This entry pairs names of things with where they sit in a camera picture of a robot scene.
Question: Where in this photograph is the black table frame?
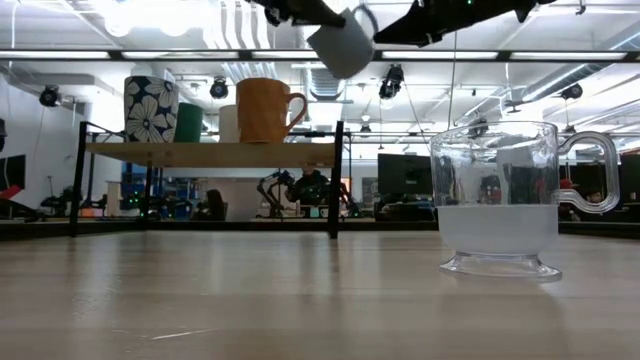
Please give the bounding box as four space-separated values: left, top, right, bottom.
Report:
0 217 640 240

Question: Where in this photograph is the navy white floral mug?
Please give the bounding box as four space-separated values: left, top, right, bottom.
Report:
123 75 180 145

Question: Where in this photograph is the background robot station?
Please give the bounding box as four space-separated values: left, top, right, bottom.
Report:
255 167 360 220

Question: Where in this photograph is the green cup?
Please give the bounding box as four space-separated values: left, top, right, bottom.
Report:
172 102 205 144

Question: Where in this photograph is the wooden shelf with black frame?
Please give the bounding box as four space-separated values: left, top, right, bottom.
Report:
68 119 352 240

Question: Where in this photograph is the black computer monitor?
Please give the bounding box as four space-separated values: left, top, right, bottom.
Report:
377 153 434 197

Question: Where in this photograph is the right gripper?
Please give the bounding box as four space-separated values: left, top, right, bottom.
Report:
372 0 557 48

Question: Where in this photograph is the black overhead rig bar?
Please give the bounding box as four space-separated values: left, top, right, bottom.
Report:
0 48 640 63

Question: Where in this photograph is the person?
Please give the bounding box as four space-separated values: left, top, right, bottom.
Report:
555 178 584 222
192 188 227 222
582 188 607 214

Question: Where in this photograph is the light blue mug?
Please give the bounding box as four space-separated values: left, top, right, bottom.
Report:
305 3 380 80

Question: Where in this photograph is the black wall screen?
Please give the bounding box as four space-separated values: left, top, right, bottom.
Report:
0 154 27 194

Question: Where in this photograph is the orange faceted mug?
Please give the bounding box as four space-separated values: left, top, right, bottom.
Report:
235 77 308 145

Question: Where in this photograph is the black ceiling spotlight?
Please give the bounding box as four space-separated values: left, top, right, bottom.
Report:
38 84 62 109
378 63 405 100
559 82 585 101
467 118 490 139
209 77 230 100

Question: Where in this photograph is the clear plastic cup with handle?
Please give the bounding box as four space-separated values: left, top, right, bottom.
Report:
428 120 622 282

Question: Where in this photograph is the black partition wall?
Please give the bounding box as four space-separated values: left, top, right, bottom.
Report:
559 153 640 224

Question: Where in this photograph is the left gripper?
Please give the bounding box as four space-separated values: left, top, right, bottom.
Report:
244 0 348 29

